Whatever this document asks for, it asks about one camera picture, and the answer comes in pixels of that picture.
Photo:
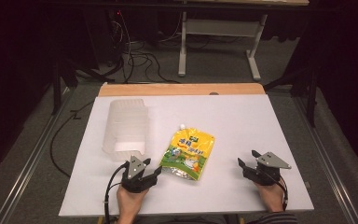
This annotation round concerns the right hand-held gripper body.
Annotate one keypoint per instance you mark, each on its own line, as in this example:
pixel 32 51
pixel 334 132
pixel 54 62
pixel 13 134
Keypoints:
pixel 268 171

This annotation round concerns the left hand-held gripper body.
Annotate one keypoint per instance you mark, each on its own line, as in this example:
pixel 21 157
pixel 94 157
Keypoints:
pixel 135 168

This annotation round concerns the yellow spouted pouch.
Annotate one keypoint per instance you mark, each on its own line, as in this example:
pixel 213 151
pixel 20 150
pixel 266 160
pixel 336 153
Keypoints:
pixel 188 152

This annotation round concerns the clear plastic container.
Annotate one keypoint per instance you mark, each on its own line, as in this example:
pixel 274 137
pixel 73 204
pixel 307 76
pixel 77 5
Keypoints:
pixel 126 124

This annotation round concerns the person's right hand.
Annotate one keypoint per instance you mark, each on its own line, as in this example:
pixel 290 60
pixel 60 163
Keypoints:
pixel 272 197

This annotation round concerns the person's left hand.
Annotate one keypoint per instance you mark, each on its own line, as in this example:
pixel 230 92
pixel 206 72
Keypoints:
pixel 130 202

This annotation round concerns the white table board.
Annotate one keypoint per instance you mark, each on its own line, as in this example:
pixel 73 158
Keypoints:
pixel 236 130

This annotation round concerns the person's striped right sleeve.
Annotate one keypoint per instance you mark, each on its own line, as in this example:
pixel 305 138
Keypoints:
pixel 273 218

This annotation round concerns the wooden table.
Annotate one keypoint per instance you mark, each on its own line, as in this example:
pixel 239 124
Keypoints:
pixel 180 89

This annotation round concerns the black metal stand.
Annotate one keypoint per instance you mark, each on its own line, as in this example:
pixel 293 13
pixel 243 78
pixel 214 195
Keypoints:
pixel 310 93
pixel 57 87

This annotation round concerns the dark equipment box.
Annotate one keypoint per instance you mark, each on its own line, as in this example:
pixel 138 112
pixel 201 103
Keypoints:
pixel 101 37

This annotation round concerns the metal floor rail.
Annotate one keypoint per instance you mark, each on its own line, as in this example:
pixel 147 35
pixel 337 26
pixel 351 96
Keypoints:
pixel 28 174
pixel 329 161

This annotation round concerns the white metal desk frame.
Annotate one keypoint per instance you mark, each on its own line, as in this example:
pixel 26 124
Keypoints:
pixel 220 27

